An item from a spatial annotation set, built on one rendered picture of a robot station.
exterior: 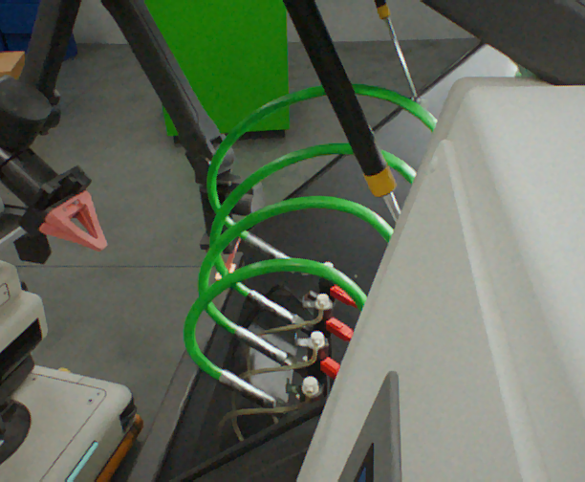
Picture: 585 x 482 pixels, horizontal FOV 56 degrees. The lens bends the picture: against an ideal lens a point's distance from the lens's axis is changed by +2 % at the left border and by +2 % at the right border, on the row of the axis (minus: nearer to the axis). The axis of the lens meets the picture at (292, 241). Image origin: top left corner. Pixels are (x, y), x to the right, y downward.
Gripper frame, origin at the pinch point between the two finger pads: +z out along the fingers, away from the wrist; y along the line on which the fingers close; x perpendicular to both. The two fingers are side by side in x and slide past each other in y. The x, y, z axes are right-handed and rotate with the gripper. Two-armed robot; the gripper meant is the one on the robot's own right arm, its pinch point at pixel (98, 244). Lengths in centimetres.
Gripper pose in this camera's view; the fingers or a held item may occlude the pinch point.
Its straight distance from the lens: 77.8
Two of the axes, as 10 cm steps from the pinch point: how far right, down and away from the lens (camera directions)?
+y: 6.2, -4.7, -6.3
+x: 3.9, -5.1, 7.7
